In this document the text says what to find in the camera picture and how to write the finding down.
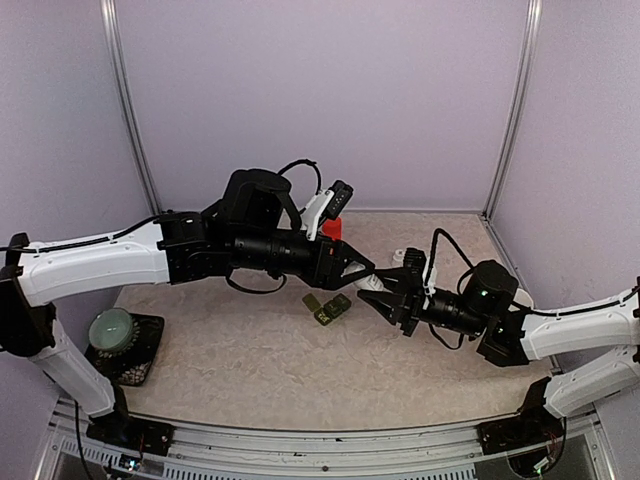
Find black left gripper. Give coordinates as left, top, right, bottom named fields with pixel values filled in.
left=231, top=228, right=377, bottom=291

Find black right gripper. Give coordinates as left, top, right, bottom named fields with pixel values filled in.
left=358, top=268, right=489, bottom=338

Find small white pill bottle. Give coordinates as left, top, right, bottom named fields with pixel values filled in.
left=354, top=274, right=385, bottom=292

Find green pill organizer box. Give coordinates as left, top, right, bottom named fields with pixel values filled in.
left=302, top=293, right=352, bottom=326

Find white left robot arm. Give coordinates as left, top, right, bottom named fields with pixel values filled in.
left=1, top=168, right=374, bottom=445

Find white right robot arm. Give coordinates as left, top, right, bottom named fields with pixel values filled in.
left=358, top=248, right=639, bottom=444

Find red cylindrical can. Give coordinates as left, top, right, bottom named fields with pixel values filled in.
left=322, top=217, right=342, bottom=240

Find black square tray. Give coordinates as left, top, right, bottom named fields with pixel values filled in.
left=85, top=314, right=165, bottom=387

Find green ceramic bowl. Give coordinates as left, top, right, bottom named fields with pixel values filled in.
left=88, top=308, right=134, bottom=353

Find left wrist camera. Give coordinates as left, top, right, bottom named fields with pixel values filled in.
left=300, top=180, right=354, bottom=241

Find front aluminium rail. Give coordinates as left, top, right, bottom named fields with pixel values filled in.
left=60, top=412, right=601, bottom=480

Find right aluminium frame post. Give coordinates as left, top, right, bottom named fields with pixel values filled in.
left=483, top=0, right=543, bottom=223

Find aluminium frame post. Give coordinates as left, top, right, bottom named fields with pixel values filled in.
left=483, top=0, right=543, bottom=223
left=100, top=0, right=162, bottom=214

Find left aluminium frame post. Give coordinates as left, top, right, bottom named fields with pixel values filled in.
left=100, top=0, right=162, bottom=214

